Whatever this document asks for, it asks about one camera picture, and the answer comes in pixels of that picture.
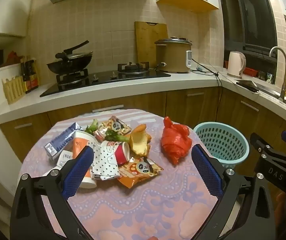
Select orange white paper cup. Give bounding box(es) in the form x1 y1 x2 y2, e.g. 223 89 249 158
72 131 99 189

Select red plastic bag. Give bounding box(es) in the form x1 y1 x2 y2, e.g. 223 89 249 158
161 116 192 165

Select green vegetable stalk pale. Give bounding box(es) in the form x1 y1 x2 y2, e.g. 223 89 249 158
84 119 99 135

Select red white paper cup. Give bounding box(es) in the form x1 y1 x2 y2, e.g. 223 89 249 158
105 141 130 166

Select green vegetable stalk leafy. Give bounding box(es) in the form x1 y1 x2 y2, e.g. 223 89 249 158
104 129 130 142

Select dark kitchen window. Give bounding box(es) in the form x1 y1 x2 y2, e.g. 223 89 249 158
221 0 277 76

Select small white carton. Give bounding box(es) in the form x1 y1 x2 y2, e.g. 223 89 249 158
56 150 73 170

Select light blue plastic basket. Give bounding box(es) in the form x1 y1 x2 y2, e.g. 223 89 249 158
193 122 250 168

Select chrome sink faucet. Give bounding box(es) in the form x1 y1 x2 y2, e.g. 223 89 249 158
269 46 286 103

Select pink floral tablecloth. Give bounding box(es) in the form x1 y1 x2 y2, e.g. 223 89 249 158
20 109 217 239

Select orange snack bag front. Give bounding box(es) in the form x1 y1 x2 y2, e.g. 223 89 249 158
118 157 163 189

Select orange snack bag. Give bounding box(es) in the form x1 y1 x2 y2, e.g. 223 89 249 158
118 157 163 189
94 116 132 142

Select orange snack bag back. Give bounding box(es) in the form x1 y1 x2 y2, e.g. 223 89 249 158
94 116 132 142

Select wooden base cabinets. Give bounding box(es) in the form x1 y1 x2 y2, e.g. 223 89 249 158
0 86 286 160

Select orange pomelo peel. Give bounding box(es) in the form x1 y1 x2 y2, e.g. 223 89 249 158
129 124 151 157

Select red container on counter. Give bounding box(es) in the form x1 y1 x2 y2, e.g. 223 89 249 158
243 67 258 77

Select white electric kettle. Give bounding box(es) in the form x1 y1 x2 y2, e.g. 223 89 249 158
227 51 246 79

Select beige utensil basket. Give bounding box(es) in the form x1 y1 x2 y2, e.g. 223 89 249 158
2 76 25 105

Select dark sauce bottles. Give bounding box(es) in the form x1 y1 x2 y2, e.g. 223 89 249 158
20 57 39 94

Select black wok with lid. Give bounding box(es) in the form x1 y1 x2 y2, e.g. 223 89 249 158
47 40 93 75

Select black gas stove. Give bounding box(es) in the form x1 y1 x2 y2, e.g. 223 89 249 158
40 62 170 98

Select brown rice cooker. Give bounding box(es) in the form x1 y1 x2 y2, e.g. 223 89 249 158
154 37 192 73

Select wooden cutting board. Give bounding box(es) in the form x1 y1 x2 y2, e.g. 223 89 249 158
134 21 168 68

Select black power cable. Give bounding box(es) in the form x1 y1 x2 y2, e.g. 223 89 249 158
191 58 224 120

